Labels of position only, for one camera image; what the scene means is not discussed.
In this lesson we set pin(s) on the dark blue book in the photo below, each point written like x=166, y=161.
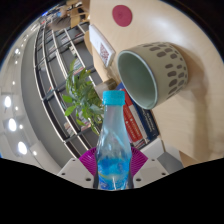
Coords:
x=150, y=125

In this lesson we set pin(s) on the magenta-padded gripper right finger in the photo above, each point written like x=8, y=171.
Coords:
x=150, y=170

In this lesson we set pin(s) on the grey-green patterned ceramic cup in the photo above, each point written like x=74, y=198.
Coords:
x=166, y=70

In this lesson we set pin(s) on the flat round red coaster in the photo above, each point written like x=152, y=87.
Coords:
x=122, y=15

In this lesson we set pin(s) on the person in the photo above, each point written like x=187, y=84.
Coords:
x=61, y=15

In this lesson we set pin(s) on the green potted plant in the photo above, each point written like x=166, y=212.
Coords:
x=81, y=96

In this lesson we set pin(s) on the red book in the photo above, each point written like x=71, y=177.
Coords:
x=136, y=128
x=129, y=123

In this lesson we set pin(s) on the grey bookshelf unit with books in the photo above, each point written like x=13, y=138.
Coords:
x=53, y=66

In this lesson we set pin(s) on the round ceiling lights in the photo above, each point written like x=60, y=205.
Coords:
x=12, y=124

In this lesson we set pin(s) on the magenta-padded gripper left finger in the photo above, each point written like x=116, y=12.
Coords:
x=75, y=170

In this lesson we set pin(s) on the clear bottle with blue cap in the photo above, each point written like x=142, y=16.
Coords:
x=113, y=150

